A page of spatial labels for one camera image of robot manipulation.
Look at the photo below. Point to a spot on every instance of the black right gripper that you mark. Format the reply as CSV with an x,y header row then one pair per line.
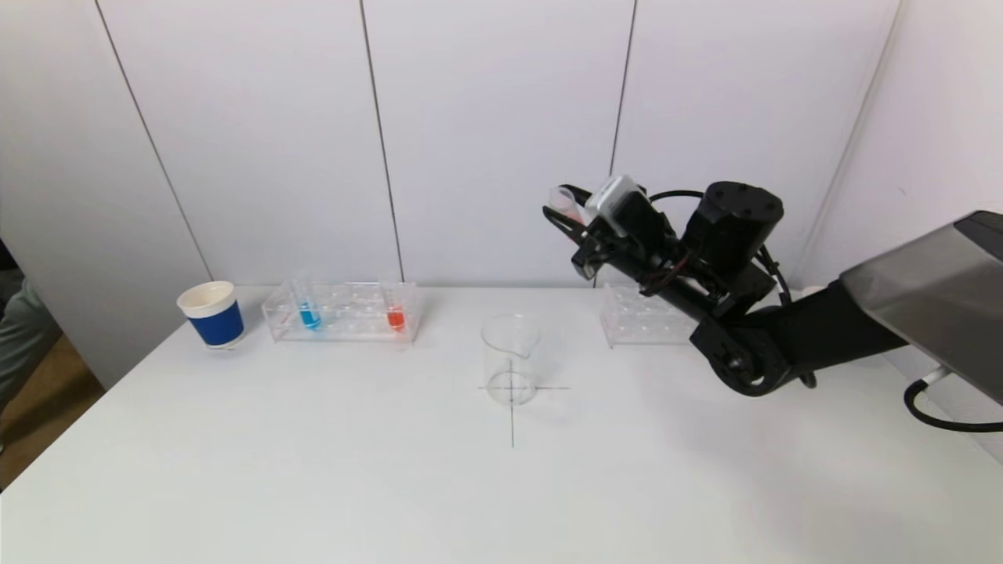
x,y
589,249

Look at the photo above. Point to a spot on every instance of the test tube with red pigment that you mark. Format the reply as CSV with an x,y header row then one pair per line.
x,y
564,202
396,319

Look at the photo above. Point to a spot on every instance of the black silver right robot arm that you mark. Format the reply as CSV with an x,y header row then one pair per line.
x,y
729,227

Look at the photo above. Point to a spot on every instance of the clear acrylic test tube rack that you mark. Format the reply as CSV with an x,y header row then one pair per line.
x,y
353,315
642,321

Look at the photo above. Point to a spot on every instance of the clear glass beaker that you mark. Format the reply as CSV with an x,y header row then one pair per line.
x,y
509,352

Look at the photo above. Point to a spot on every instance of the test tube with blue pigment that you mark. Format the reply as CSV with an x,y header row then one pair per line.
x,y
310,317

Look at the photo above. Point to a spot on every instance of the person in grey trousers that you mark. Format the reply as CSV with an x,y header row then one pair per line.
x,y
19,337

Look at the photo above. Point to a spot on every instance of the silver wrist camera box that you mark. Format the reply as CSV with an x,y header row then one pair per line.
x,y
615,200

